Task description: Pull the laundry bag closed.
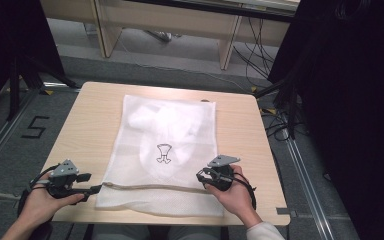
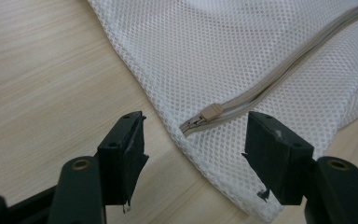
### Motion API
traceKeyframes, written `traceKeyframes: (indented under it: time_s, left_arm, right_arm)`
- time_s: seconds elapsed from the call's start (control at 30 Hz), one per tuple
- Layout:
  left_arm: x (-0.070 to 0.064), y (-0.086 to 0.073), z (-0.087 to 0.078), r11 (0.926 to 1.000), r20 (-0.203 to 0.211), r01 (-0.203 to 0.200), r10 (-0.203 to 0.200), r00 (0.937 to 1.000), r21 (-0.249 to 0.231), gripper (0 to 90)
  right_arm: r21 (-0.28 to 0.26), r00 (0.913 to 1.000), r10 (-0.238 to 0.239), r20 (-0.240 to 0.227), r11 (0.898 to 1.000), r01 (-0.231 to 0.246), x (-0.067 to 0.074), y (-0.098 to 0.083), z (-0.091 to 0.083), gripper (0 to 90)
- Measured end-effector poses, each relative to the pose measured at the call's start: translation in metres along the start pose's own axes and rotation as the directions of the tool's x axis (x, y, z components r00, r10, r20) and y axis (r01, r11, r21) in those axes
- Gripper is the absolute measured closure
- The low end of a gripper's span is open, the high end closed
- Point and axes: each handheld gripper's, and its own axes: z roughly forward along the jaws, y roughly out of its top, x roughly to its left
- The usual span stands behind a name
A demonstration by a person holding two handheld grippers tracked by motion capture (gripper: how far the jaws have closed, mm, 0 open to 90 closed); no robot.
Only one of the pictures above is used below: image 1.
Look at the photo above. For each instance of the person's legs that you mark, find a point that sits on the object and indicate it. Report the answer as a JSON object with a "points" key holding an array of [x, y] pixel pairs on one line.
{"points": [[166, 233]]}

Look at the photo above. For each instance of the black curtain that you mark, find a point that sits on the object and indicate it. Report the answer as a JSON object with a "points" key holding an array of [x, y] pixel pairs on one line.
{"points": [[10, 43], [353, 100]]}

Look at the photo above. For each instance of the person's left hand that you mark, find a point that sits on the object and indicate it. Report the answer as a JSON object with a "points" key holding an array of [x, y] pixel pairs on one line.
{"points": [[41, 203]]}

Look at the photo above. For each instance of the white garment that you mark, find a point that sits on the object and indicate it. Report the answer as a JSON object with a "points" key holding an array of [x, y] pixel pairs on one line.
{"points": [[166, 133]]}

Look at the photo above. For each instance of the person's right hand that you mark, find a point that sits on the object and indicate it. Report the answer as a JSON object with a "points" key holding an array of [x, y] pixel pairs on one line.
{"points": [[235, 196]]}

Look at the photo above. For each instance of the light wooden table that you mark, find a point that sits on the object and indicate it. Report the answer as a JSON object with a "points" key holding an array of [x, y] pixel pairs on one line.
{"points": [[90, 126]]}

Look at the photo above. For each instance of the white mesh laundry bag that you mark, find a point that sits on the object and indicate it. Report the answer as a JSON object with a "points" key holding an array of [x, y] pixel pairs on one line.
{"points": [[166, 156]]}

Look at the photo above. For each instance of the black metal stand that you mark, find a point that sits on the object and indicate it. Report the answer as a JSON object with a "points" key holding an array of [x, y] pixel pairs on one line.
{"points": [[30, 75], [286, 96]]}

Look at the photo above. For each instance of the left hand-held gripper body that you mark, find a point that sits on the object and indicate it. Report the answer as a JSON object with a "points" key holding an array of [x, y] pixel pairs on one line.
{"points": [[63, 176]]}

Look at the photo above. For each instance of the light wooden desk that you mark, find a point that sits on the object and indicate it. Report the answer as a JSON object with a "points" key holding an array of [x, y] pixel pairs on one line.
{"points": [[166, 23]]}

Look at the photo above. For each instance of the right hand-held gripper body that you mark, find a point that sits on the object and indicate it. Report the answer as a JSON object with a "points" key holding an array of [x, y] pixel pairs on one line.
{"points": [[222, 173]]}

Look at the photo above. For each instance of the metal floor rail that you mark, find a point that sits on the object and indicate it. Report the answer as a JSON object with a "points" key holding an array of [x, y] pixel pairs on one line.
{"points": [[3, 135], [308, 186]]}

